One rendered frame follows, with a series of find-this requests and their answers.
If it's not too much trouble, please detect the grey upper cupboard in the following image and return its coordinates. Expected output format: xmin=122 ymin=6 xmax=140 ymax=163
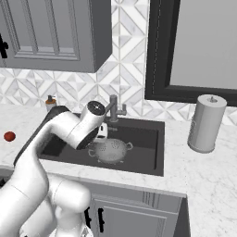
xmin=0 ymin=0 xmax=113 ymax=74

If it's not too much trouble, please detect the grey metal faucet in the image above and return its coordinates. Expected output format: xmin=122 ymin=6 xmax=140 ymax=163
xmin=103 ymin=94 xmax=129 ymax=132

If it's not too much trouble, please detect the white paper towel roll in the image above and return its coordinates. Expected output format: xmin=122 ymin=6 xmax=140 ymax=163
xmin=187 ymin=94 xmax=228 ymax=154

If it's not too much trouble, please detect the black lower cupboard handle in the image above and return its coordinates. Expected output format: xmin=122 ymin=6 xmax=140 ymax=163
xmin=97 ymin=207 xmax=106 ymax=233
xmin=84 ymin=206 xmax=93 ymax=230

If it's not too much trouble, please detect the silver metal colander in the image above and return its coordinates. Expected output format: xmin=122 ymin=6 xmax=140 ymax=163
xmin=87 ymin=138 xmax=134 ymax=165

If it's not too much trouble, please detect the black framed window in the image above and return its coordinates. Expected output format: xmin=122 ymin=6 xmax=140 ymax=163
xmin=143 ymin=0 xmax=237 ymax=107

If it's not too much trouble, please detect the grey lower cupboard door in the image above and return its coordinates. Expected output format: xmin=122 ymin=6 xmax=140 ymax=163
xmin=91 ymin=193 xmax=183 ymax=237

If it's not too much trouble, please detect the black upper cupboard handle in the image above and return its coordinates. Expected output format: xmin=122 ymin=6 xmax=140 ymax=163
xmin=0 ymin=32 xmax=9 ymax=60

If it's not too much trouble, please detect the soap dispenser bottle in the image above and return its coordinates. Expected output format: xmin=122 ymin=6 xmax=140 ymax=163
xmin=44 ymin=94 xmax=57 ymax=113

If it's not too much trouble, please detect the dark grey sink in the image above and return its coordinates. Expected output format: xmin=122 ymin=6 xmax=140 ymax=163
xmin=38 ymin=112 xmax=166 ymax=178

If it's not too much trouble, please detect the red apple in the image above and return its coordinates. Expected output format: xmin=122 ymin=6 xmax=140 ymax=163
xmin=3 ymin=131 xmax=17 ymax=143

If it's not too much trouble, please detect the black cupboard handle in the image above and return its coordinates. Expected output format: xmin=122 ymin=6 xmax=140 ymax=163
xmin=97 ymin=207 xmax=106 ymax=233
xmin=84 ymin=206 xmax=93 ymax=230
xmin=0 ymin=32 xmax=9 ymax=60

